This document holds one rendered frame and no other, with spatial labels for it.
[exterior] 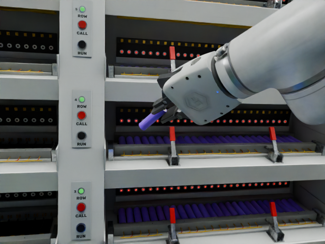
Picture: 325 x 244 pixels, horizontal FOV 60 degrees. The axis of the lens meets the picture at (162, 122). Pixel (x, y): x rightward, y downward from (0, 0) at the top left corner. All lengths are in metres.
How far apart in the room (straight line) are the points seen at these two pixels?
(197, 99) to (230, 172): 0.29
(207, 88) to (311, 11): 0.17
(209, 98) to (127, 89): 0.25
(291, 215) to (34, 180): 0.66
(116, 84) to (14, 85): 0.21
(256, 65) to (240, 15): 0.39
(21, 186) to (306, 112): 0.55
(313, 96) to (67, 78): 0.47
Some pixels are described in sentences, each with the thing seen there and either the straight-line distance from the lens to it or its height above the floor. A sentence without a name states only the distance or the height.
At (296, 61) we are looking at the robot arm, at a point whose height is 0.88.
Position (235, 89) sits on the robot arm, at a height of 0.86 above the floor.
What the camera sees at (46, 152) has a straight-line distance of 0.68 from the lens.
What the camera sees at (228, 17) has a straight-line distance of 0.75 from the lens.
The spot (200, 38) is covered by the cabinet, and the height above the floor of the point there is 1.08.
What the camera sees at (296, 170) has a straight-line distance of 0.79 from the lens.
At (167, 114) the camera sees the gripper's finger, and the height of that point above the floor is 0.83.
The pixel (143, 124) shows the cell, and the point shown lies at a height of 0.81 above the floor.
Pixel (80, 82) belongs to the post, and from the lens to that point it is 0.63.
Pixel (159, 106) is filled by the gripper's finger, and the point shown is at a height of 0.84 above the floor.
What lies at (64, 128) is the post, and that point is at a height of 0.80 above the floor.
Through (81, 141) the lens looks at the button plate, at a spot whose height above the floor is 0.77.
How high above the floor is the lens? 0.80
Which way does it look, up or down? 1 degrees up
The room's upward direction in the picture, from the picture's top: straight up
